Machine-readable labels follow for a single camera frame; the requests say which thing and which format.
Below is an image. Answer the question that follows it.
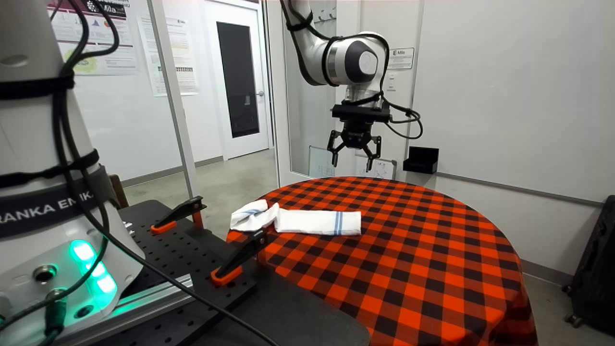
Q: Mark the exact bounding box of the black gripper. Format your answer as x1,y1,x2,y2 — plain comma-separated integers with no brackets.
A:
327,104,390,171

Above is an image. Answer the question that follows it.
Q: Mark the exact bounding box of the white towel with blue stripes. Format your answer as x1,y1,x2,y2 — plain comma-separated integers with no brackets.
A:
229,200,361,236

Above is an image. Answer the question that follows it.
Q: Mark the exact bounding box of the red black checkered tablecloth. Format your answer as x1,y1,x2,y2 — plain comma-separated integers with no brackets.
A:
225,175,538,346

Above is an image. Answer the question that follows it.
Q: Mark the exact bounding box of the dark window door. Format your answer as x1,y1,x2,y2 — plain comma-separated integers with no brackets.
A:
217,23,259,138

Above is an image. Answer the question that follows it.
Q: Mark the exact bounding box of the black orange clamp far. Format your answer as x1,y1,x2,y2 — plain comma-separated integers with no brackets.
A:
150,196,206,236

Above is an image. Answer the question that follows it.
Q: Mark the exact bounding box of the black orange clamp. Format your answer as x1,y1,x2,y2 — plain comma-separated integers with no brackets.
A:
150,196,206,236
209,230,267,286

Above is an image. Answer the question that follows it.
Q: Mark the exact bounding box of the black orange clamp near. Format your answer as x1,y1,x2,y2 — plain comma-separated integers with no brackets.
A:
209,230,267,286

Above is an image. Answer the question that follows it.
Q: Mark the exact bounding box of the black perforated mounting board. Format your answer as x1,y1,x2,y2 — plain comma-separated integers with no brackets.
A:
94,198,371,346

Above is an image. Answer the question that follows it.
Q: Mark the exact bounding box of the black suitcase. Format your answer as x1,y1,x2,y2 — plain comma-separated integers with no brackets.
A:
563,196,615,336

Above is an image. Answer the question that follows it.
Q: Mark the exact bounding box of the black wall tray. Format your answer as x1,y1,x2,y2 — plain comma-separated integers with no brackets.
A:
403,146,440,173

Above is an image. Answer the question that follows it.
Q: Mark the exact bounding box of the white wall sign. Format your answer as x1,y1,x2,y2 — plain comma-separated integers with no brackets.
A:
388,48,415,71

